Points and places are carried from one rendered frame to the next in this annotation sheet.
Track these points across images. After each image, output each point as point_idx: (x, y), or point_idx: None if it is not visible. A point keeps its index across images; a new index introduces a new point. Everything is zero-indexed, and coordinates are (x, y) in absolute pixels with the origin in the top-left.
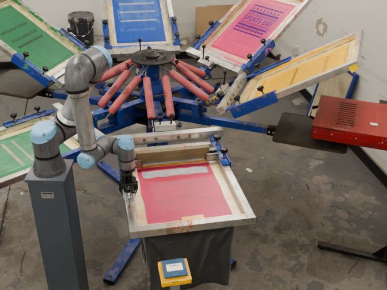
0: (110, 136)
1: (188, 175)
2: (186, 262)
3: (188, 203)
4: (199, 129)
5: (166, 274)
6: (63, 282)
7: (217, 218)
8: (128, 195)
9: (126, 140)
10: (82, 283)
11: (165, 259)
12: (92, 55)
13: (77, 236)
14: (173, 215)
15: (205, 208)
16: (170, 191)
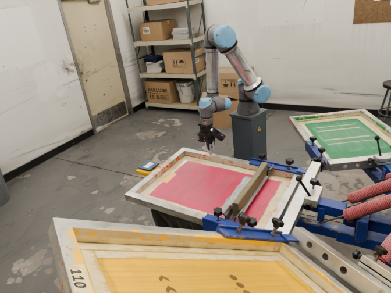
0: (220, 99)
1: (224, 198)
2: (147, 172)
3: (187, 182)
4: (288, 221)
5: (148, 161)
6: None
7: (148, 178)
8: (221, 157)
9: (201, 99)
10: None
11: None
12: (212, 27)
13: None
14: (182, 171)
15: (171, 186)
16: (211, 181)
